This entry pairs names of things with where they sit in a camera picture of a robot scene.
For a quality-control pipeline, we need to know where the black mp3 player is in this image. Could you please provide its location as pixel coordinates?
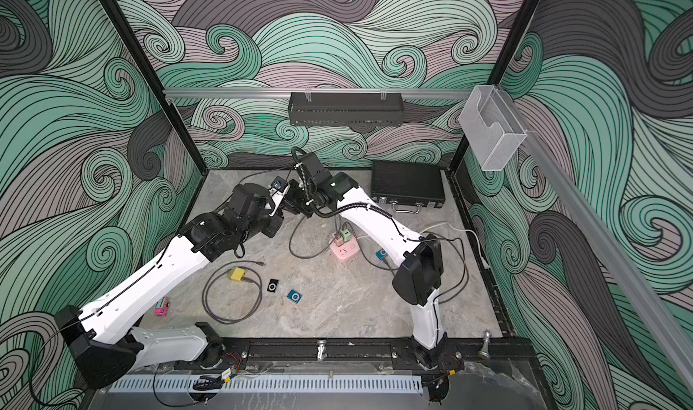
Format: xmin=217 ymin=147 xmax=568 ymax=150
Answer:
xmin=267 ymin=278 xmax=279 ymax=293

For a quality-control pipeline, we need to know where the black hard case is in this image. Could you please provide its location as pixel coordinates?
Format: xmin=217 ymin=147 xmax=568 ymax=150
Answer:
xmin=370 ymin=161 xmax=446 ymax=210

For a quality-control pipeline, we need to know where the pink toy car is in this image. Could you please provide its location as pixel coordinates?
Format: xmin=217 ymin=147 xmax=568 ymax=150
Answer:
xmin=154 ymin=297 xmax=170 ymax=317

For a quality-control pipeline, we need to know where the grey cable of pink charger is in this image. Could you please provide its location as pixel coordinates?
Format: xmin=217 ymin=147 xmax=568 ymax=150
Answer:
xmin=288 ymin=211 xmax=337 ymax=260

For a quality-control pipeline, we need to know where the white power strip cord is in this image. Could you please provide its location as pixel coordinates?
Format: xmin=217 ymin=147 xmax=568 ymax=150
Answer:
xmin=421 ymin=221 xmax=491 ymax=270

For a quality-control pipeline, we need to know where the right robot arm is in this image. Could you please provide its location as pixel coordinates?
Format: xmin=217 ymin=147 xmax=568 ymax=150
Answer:
xmin=283 ymin=147 xmax=447 ymax=370

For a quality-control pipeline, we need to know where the yellow charger adapter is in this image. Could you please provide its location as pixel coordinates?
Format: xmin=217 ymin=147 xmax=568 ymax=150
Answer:
xmin=227 ymin=267 xmax=247 ymax=282

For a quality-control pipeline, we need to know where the clear acrylic wall holder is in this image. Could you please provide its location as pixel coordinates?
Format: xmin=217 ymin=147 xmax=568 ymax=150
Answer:
xmin=458 ymin=85 xmax=527 ymax=172

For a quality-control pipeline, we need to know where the black wall shelf tray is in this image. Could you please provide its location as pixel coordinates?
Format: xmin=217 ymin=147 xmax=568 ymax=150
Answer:
xmin=288 ymin=92 xmax=404 ymax=127

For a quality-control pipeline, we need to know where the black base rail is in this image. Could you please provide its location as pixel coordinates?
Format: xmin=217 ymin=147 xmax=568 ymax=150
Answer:
xmin=221 ymin=337 xmax=535 ymax=366

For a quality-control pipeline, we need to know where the aluminium rail back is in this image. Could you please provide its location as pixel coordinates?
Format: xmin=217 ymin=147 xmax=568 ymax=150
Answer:
xmin=162 ymin=86 xmax=472 ymax=101

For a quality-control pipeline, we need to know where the aluminium rail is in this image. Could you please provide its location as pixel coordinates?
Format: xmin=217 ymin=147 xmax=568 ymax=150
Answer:
xmin=499 ymin=89 xmax=692 ymax=390
xmin=162 ymin=86 xmax=472 ymax=101

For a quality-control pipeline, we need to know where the aluminium rail right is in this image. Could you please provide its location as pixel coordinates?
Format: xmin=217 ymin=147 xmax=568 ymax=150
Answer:
xmin=499 ymin=89 xmax=692 ymax=390

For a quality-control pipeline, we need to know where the pink power strip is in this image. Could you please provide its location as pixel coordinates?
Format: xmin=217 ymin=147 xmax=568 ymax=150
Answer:
xmin=330 ymin=238 xmax=361 ymax=263

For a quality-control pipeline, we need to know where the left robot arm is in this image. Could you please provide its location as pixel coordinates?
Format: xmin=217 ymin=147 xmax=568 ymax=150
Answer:
xmin=54 ymin=178 xmax=288 ymax=389

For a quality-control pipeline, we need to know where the green charger adapter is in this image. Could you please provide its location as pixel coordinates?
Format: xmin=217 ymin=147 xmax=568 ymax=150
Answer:
xmin=339 ymin=222 xmax=352 ymax=243

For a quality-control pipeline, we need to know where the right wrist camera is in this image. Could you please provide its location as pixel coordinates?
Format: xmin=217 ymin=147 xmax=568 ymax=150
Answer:
xmin=298 ymin=152 xmax=331 ymax=186

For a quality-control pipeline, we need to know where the grey cable of yellow charger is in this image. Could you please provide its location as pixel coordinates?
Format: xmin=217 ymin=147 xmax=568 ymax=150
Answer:
xmin=201 ymin=257 xmax=266 ymax=325

